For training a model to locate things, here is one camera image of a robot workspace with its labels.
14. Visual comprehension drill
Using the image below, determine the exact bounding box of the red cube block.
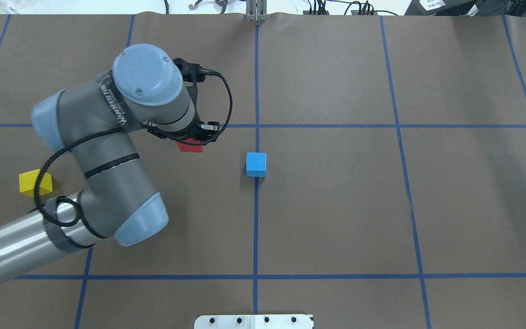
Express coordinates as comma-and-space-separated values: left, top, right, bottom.
177, 139, 204, 153

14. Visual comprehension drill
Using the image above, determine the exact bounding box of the blue cube block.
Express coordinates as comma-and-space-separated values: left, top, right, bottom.
246, 152, 267, 178

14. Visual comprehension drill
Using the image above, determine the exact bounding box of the yellow cube block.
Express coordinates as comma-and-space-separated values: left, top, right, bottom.
18, 170, 53, 196

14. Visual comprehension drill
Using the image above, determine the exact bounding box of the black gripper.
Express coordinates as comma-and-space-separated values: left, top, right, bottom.
147, 58, 221, 146

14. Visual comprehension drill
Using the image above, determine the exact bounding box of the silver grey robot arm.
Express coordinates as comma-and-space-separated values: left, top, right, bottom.
0, 44, 231, 284

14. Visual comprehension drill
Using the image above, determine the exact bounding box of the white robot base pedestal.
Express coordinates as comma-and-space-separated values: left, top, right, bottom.
194, 314, 315, 329

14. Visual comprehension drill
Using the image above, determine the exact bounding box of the aluminium frame post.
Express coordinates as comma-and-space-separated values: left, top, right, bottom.
245, 0, 268, 22

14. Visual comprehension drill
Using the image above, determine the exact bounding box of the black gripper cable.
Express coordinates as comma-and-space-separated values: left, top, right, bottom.
34, 68, 233, 228

